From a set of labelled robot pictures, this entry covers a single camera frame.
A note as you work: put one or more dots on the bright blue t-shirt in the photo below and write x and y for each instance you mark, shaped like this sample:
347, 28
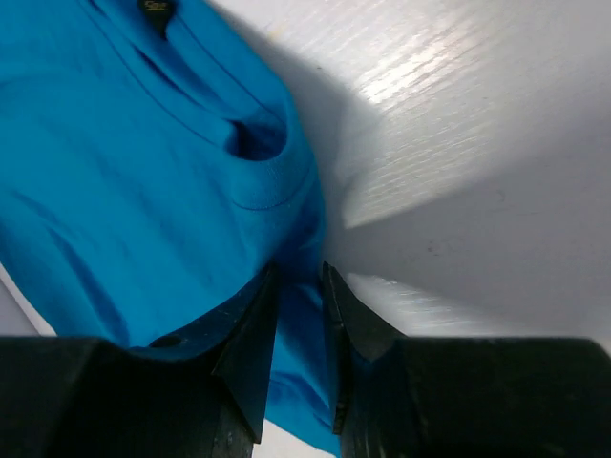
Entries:
152, 165

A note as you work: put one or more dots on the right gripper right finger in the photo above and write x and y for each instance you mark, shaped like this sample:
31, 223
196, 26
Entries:
394, 395

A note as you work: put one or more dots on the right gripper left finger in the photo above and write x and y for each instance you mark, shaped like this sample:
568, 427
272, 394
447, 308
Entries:
199, 391

